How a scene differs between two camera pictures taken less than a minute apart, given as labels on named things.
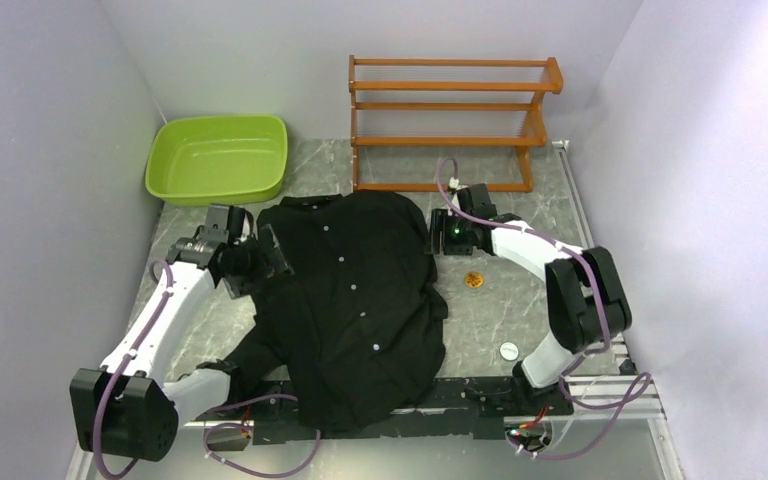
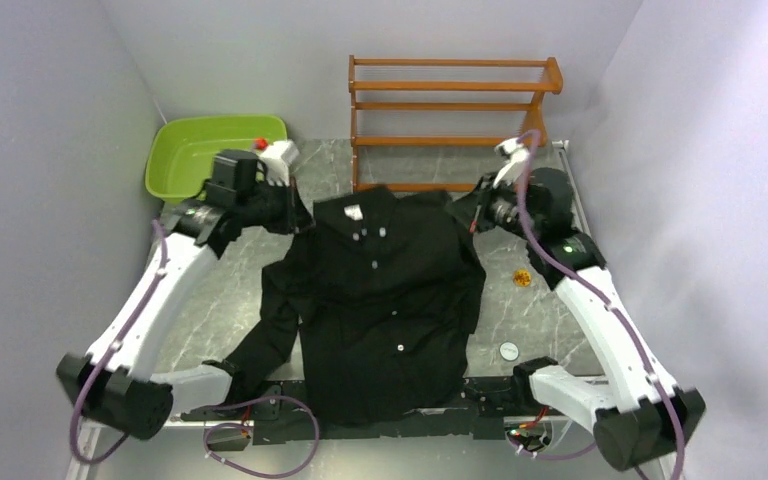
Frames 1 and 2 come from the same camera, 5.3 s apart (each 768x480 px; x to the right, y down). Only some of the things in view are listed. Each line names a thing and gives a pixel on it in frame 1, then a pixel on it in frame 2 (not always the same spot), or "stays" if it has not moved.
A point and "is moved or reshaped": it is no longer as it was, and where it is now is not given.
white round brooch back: (509, 351) stays
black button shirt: (357, 325) is moved or reshaped
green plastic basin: (218, 159) stays
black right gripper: (440, 222) → (483, 200)
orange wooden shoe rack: (445, 141) stays
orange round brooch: (474, 279) → (521, 277)
